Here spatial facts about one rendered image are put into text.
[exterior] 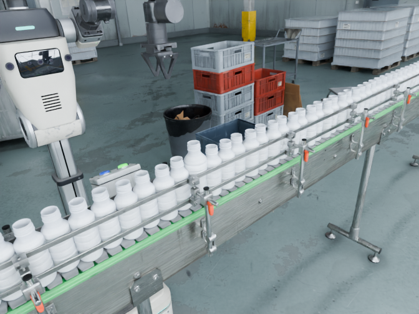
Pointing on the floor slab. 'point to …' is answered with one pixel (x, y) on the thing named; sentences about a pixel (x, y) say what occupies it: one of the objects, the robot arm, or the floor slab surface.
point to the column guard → (248, 26)
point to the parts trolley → (275, 48)
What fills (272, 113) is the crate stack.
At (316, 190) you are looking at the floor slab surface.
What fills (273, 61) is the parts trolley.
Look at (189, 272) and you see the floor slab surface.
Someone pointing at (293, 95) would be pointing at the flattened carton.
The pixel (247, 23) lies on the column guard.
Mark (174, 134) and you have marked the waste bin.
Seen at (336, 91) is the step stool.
